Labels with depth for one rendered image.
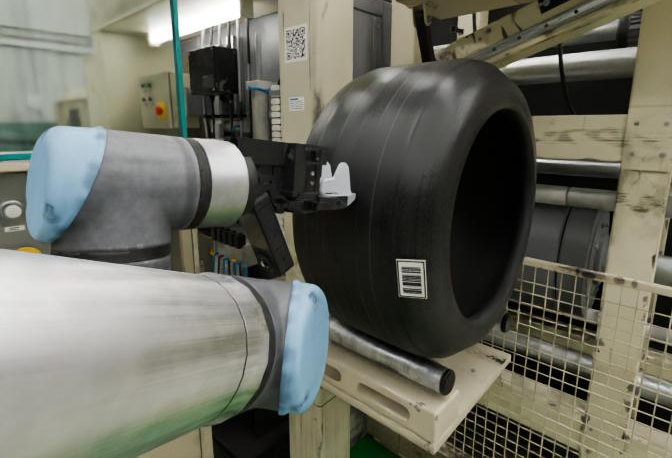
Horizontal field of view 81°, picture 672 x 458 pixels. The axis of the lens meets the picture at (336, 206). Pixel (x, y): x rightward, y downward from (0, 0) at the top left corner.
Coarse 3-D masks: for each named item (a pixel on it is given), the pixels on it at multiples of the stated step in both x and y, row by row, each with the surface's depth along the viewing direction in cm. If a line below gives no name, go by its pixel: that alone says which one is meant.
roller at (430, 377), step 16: (336, 320) 84; (336, 336) 82; (352, 336) 79; (368, 336) 78; (368, 352) 76; (384, 352) 74; (400, 352) 73; (400, 368) 71; (416, 368) 69; (432, 368) 68; (448, 368) 69; (432, 384) 67; (448, 384) 67
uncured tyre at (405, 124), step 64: (448, 64) 63; (320, 128) 66; (384, 128) 58; (448, 128) 56; (512, 128) 87; (384, 192) 55; (448, 192) 56; (512, 192) 94; (320, 256) 64; (384, 256) 56; (448, 256) 58; (512, 256) 86; (384, 320) 61; (448, 320) 62
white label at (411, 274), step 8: (400, 264) 55; (408, 264) 54; (416, 264) 54; (424, 264) 54; (400, 272) 55; (408, 272) 55; (416, 272) 54; (424, 272) 54; (400, 280) 56; (408, 280) 55; (416, 280) 55; (424, 280) 54; (400, 288) 56; (408, 288) 56; (416, 288) 55; (424, 288) 55; (400, 296) 57; (408, 296) 56; (416, 296) 56; (424, 296) 55
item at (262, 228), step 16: (256, 208) 43; (272, 208) 45; (256, 224) 45; (272, 224) 46; (256, 240) 47; (272, 240) 46; (256, 256) 49; (272, 256) 47; (288, 256) 48; (272, 272) 49
